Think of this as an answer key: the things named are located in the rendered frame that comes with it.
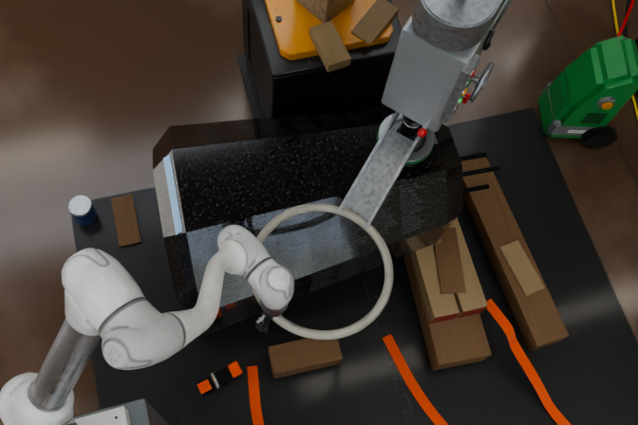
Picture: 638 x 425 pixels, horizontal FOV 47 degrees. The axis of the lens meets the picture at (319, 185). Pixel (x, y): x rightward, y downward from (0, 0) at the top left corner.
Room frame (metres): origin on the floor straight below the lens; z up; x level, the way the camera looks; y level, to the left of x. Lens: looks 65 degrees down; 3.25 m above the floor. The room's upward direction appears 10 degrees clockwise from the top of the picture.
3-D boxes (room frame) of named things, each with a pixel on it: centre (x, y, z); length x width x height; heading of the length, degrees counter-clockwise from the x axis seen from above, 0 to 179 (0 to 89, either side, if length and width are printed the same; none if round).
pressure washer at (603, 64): (2.15, -1.25, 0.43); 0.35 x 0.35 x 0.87; 9
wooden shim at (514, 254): (1.22, -0.98, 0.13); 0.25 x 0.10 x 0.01; 32
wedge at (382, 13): (1.93, -0.11, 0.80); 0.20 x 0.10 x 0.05; 152
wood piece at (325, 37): (1.77, 0.06, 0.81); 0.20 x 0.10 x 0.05; 32
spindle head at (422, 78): (1.46, -0.32, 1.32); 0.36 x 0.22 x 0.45; 159
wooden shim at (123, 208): (1.16, 0.86, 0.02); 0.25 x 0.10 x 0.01; 24
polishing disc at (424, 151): (1.39, -0.29, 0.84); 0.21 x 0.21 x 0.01
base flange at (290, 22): (2.02, 0.11, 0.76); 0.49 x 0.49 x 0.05; 24
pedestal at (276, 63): (2.02, 0.11, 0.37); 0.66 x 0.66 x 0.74; 24
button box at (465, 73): (1.28, -0.37, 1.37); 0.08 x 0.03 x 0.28; 159
